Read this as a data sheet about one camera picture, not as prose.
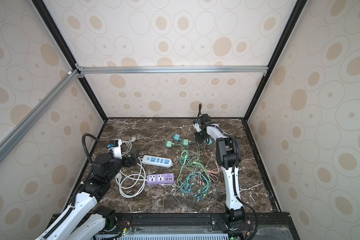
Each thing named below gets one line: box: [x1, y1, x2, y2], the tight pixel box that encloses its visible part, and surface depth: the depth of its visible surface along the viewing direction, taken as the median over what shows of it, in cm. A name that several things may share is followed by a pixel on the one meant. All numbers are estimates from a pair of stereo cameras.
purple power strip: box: [146, 173, 175, 185], surface depth 87 cm
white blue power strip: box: [141, 155, 174, 168], surface depth 95 cm
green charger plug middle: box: [182, 139, 189, 146], surface depth 105 cm
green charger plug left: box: [165, 140, 175, 148], surface depth 105 cm
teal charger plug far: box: [173, 133, 182, 141], surface depth 108 cm
